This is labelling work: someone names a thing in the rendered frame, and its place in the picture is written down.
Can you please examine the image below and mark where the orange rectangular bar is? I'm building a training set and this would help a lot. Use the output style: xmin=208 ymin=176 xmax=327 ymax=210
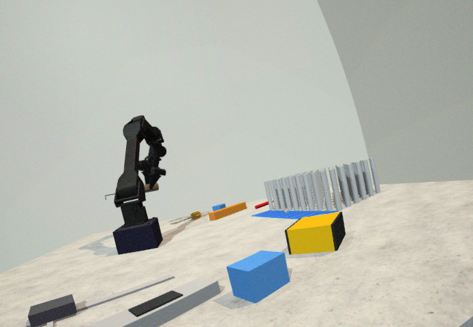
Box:
xmin=209 ymin=202 xmax=247 ymax=221

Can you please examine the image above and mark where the grey flat bar with black inlay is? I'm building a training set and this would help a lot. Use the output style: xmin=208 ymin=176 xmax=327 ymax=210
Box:
xmin=86 ymin=277 xmax=221 ymax=327

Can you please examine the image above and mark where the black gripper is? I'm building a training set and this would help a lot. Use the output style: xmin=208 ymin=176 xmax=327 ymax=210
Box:
xmin=141 ymin=154 xmax=166 ymax=189

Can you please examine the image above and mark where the blue tape strip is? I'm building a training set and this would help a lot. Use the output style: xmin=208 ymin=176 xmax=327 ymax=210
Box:
xmin=254 ymin=211 xmax=338 ymax=219

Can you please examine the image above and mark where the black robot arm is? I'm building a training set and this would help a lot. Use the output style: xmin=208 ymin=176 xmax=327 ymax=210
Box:
xmin=114 ymin=115 xmax=166 ymax=228

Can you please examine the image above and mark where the yellow box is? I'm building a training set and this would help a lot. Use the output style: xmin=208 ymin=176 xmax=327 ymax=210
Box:
xmin=285 ymin=212 xmax=346 ymax=254

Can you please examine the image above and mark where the blue block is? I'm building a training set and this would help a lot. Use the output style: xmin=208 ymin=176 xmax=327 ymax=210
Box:
xmin=226 ymin=250 xmax=290 ymax=303
xmin=213 ymin=203 xmax=226 ymax=212

